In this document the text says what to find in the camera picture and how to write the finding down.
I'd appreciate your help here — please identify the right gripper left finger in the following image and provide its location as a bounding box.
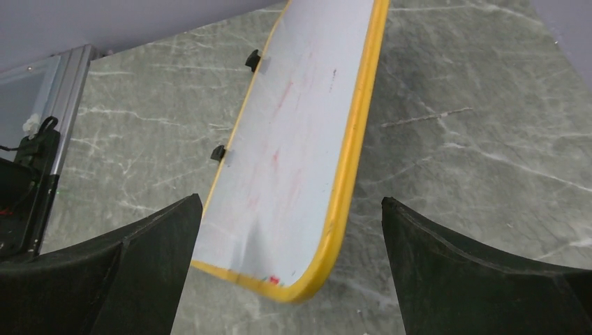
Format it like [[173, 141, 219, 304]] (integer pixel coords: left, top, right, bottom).
[[1, 194, 202, 334]]

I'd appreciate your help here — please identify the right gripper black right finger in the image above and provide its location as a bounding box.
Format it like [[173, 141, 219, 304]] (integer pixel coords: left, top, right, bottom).
[[381, 198, 591, 334]]

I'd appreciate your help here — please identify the yellow-framed whiteboard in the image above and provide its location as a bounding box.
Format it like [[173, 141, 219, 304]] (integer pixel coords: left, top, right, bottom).
[[191, 1, 390, 302]]

